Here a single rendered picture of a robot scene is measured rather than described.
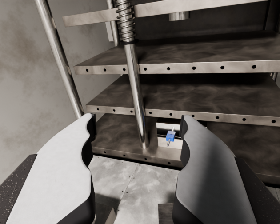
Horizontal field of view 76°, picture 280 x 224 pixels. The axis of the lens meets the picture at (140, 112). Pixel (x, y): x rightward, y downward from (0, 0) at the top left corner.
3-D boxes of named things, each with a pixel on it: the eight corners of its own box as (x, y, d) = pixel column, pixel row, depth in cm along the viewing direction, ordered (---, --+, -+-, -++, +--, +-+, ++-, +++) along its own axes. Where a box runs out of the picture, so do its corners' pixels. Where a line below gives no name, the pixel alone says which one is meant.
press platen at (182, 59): (318, 72, 66) (322, 58, 63) (75, 74, 105) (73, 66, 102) (270, 37, 124) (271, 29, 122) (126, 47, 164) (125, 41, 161)
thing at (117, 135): (315, 192, 79) (320, 183, 76) (77, 150, 126) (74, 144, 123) (270, 103, 146) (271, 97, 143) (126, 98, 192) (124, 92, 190)
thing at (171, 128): (205, 152, 100) (206, 127, 92) (158, 146, 110) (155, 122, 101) (208, 109, 140) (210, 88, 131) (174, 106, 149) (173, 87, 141)
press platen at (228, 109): (297, 128, 78) (300, 118, 75) (87, 111, 117) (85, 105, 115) (262, 72, 137) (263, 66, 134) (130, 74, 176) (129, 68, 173)
